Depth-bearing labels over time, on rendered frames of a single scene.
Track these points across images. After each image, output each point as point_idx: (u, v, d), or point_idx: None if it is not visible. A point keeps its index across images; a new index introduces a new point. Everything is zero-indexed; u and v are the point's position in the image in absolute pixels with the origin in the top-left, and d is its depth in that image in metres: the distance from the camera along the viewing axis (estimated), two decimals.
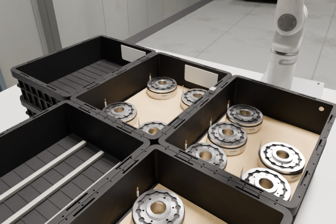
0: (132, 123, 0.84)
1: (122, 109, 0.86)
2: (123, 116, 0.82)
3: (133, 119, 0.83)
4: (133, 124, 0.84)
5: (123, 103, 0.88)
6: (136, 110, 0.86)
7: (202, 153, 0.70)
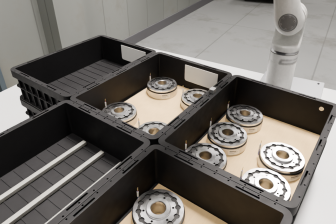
0: (132, 123, 0.84)
1: (122, 109, 0.86)
2: (123, 117, 0.82)
3: (133, 119, 0.83)
4: (133, 124, 0.84)
5: (123, 103, 0.88)
6: (136, 110, 0.86)
7: (202, 153, 0.70)
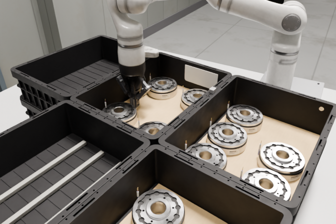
0: (132, 123, 0.84)
1: (122, 109, 0.86)
2: (123, 117, 0.82)
3: (133, 119, 0.83)
4: (133, 124, 0.84)
5: (123, 103, 0.88)
6: (136, 110, 0.86)
7: (202, 153, 0.70)
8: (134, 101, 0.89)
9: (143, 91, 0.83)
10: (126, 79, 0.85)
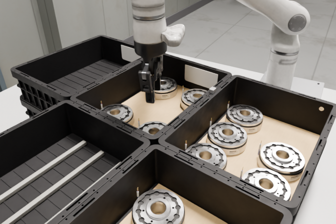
0: None
1: (118, 111, 0.85)
2: (119, 119, 0.82)
3: (129, 121, 0.82)
4: None
5: (120, 105, 0.87)
6: (133, 112, 0.85)
7: (202, 153, 0.70)
8: (145, 93, 0.70)
9: (139, 75, 0.65)
10: None
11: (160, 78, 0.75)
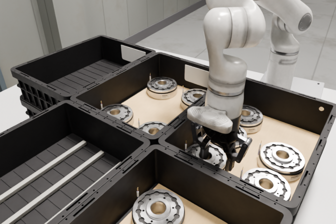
0: None
1: (118, 111, 0.85)
2: (119, 119, 0.82)
3: (129, 121, 0.82)
4: None
5: (120, 105, 0.87)
6: (133, 112, 0.85)
7: None
8: (206, 147, 0.69)
9: None
10: None
11: (227, 161, 0.64)
